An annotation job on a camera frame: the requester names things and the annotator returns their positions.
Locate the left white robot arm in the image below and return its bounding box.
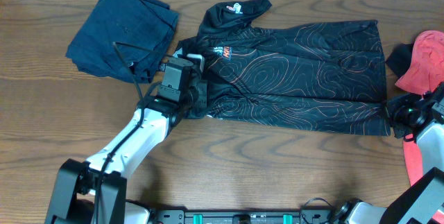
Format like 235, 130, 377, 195
45, 80, 207, 223

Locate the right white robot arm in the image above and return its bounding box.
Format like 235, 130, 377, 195
329, 83, 443, 223

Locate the red mesh garment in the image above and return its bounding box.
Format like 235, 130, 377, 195
395, 30, 444, 214

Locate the black garment under red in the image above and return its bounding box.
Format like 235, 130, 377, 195
386, 44, 413, 78

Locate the black orange patterned jersey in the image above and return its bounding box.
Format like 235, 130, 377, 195
175, 0, 391, 136

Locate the folded navy blue garment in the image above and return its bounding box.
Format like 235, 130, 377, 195
65, 0, 179, 83

